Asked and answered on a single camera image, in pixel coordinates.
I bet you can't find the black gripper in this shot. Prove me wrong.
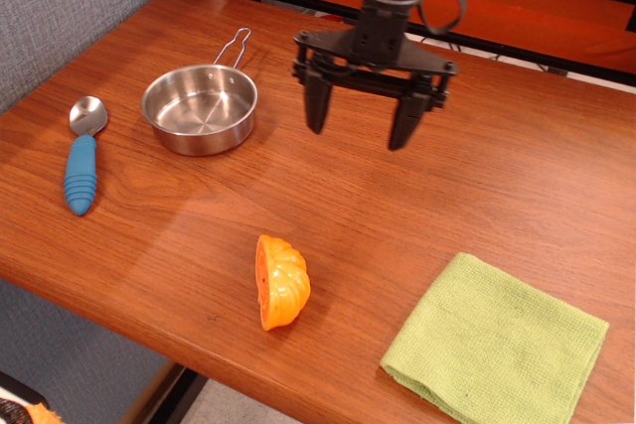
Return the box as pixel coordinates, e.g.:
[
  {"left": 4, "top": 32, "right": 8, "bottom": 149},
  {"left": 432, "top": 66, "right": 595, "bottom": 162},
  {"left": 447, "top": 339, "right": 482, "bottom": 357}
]
[{"left": 293, "top": 0, "right": 457, "bottom": 151}]

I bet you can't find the spoon with blue handle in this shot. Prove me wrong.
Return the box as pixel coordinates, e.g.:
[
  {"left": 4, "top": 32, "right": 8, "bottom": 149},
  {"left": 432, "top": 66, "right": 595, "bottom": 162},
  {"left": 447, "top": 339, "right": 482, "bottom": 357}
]
[{"left": 64, "top": 96, "right": 108, "bottom": 215}]

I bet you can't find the orange plastic half fruit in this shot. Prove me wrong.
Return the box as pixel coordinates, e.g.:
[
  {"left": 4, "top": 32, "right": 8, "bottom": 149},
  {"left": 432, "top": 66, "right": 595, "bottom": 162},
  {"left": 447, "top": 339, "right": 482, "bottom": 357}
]
[{"left": 254, "top": 234, "right": 311, "bottom": 331}]

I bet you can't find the green cloth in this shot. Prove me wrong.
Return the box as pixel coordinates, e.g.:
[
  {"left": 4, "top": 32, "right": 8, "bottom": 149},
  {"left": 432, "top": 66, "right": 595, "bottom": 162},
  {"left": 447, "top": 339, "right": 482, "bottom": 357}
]
[{"left": 381, "top": 253, "right": 609, "bottom": 423}]

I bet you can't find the small steel pan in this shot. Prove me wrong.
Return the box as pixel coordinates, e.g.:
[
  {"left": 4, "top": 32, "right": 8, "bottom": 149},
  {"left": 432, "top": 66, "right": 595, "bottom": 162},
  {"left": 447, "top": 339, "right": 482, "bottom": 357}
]
[{"left": 140, "top": 27, "right": 258, "bottom": 157}]

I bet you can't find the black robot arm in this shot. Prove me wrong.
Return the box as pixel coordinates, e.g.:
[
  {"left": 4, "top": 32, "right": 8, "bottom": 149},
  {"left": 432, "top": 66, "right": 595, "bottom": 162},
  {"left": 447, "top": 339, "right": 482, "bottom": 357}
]
[{"left": 293, "top": 0, "right": 466, "bottom": 151}]

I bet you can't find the orange object bottom left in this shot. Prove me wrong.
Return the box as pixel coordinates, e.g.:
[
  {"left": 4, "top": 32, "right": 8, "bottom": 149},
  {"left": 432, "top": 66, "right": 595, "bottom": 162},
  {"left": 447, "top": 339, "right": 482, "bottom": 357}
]
[{"left": 25, "top": 403, "right": 64, "bottom": 424}]

